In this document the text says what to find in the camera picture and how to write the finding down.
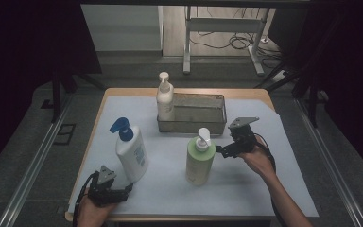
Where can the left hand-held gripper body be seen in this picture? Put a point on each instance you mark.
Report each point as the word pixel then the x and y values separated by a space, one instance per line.
pixel 105 189

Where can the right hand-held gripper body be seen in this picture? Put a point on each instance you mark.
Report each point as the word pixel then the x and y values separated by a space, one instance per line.
pixel 242 138

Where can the green bottle with white pump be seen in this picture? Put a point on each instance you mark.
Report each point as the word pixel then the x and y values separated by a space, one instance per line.
pixel 198 164

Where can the white bottle with blue pump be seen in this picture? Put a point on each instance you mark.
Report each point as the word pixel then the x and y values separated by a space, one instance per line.
pixel 132 157

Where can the grey metal mesh basket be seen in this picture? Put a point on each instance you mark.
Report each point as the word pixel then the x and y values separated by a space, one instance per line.
pixel 201 116

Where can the cream bottle with cream pump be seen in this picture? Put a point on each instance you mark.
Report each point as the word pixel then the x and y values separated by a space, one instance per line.
pixel 165 101

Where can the person's left hand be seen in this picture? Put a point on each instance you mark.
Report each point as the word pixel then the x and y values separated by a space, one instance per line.
pixel 91 214

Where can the person's right hand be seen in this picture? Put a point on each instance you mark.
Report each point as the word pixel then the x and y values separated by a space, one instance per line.
pixel 260 162

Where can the pale blue paper sheet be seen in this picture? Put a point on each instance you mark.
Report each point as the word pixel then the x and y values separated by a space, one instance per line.
pixel 170 198

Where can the black metal stand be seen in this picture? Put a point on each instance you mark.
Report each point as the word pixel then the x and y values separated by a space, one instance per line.
pixel 56 97
pixel 312 101

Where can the dark curtain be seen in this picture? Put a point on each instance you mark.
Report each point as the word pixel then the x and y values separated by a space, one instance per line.
pixel 353 63
pixel 19 63

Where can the white cabinet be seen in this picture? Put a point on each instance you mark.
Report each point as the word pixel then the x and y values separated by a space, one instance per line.
pixel 123 28

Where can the aluminium rail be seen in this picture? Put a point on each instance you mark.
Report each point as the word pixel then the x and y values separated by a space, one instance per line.
pixel 331 164
pixel 31 170

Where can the white metal stand frame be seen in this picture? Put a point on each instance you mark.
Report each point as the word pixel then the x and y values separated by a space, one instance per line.
pixel 223 24

